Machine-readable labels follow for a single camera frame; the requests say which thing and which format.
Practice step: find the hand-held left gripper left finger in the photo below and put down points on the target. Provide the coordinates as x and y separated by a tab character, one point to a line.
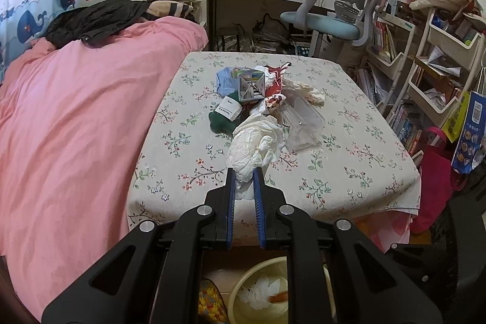
231	210

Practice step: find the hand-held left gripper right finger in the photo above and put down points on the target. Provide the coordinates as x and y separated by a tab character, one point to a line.
259	210

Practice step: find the white plastic bag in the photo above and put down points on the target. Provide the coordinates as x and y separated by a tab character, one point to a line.
254	141

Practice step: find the cream plastic basin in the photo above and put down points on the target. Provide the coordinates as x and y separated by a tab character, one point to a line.
243	308

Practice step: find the dark green cloth bundle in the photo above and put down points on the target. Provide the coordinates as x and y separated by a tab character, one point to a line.
222	123

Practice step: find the clear plastic container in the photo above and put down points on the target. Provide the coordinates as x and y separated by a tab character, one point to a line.
303	130

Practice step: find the floral tablecloth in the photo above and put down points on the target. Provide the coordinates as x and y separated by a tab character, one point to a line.
341	164

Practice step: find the colourful patterned mat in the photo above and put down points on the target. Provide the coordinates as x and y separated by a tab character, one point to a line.
210	303

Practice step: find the floral patterned wrapper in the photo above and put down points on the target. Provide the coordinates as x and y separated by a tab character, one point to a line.
271	102

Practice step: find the small printed cardboard box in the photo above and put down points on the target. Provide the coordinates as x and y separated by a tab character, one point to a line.
250	85

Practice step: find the pink patterned cloth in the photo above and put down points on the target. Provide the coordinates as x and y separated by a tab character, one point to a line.
383	229

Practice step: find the white crumpled tissue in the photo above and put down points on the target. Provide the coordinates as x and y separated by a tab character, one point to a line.
303	90

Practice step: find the light blue plastic packet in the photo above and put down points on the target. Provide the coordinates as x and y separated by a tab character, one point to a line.
226	79

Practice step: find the red plastic wrapper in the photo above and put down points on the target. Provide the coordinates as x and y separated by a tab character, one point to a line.
276	79

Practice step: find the stack of books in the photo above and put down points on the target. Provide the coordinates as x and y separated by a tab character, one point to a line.
406	130

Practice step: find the pink blanket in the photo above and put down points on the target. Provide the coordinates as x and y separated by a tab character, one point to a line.
76	138

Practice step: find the stack of newspapers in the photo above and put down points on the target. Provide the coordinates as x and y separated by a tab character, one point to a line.
273	39

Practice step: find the pink bag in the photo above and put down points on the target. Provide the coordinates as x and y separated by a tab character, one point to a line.
433	187

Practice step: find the white book rack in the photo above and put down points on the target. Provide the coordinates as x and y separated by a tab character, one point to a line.
379	58

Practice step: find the blue grey desk chair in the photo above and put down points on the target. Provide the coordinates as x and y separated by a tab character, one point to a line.
322	24

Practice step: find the white tiered storage rack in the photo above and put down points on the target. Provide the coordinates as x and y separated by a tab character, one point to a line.
436	102

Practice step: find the striped beige pillow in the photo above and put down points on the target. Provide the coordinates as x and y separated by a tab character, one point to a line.
171	9

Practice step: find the blue paper bag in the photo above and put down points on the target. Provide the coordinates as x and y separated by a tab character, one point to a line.
469	134

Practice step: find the black jacket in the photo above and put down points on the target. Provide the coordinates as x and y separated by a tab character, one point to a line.
95	20

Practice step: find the whale and tree printed curtain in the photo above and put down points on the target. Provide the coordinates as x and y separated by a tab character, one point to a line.
30	24

